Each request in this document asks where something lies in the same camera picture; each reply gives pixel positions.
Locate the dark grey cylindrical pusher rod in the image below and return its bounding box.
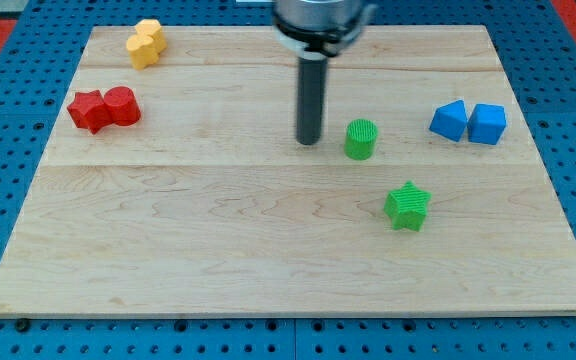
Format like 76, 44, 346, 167
296, 58, 328, 145

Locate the green star block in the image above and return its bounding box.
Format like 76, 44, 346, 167
383, 181, 432, 232

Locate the red star block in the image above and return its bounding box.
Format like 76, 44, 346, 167
67, 90, 113, 134

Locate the green cylinder block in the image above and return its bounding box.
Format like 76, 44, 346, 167
344, 119, 378, 160

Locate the blue triangle block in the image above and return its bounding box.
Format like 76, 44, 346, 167
429, 100, 468, 142

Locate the yellow hexagon block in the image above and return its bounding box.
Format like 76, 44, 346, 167
134, 19, 167, 53

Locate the yellow heart block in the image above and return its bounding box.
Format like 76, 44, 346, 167
125, 34, 159, 70

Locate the light wooden board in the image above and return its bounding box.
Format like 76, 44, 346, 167
0, 25, 576, 319

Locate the blue cube block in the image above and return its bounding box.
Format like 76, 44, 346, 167
467, 103, 507, 145

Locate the red cylinder block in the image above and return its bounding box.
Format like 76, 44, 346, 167
103, 86, 141, 126

